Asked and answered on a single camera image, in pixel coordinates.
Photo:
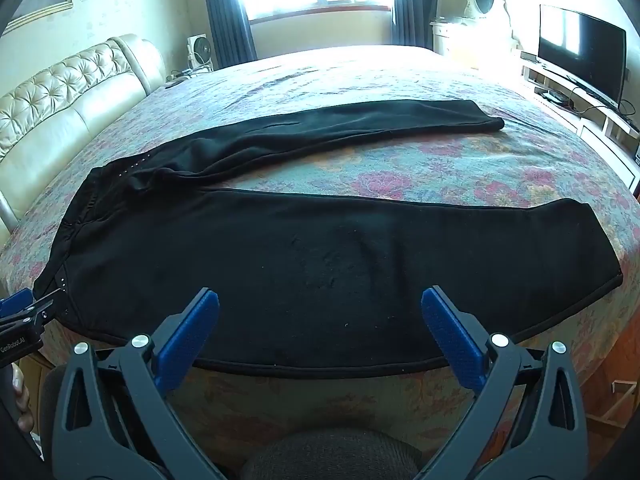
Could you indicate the small wooden stool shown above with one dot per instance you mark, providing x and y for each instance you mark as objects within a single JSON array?
[{"x": 625, "y": 400}]

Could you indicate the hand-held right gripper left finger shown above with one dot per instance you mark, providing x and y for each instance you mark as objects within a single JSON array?
[{"x": 192, "y": 330}]

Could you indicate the dark grey fabric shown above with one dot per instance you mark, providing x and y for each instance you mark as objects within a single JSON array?
[{"x": 330, "y": 455}]

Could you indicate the cream tufted leather headboard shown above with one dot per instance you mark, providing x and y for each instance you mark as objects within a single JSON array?
[{"x": 65, "y": 110}]

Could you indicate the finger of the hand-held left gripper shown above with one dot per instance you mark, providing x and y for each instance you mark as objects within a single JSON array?
[{"x": 20, "y": 305}]

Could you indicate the white television stand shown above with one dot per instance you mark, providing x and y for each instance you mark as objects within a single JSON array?
[{"x": 600, "y": 130}]

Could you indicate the black flat television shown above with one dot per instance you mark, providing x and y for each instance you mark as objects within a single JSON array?
[{"x": 582, "y": 50}]

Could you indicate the person's left hand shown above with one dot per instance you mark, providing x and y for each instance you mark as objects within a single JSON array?
[{"x": 21, "y": 400}]

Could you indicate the black pants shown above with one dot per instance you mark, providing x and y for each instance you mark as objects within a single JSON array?
[{"x": 300, "y": 250}]

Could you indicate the cream dresser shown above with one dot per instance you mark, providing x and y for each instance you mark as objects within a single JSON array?
[{"x": 465, "y": 40}]

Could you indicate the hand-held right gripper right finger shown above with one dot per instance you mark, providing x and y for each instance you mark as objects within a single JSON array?
[{"x": 450, "y": 340}]

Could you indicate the bed with floral blanket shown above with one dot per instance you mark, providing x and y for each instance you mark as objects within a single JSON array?
[{"x": 400, "y": 170}]

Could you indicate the white box fan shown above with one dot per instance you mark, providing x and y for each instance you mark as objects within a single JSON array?
[{"x": 200, "y": 52}]

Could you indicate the dark blue curtain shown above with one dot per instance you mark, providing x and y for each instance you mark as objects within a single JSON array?
[
  {"x": 410, "y": 0},
  {"x": 227, "y": 10}
]

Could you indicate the black set-top box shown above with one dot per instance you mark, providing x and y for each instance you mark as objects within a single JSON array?
[{"x": 550, "y": 97}]

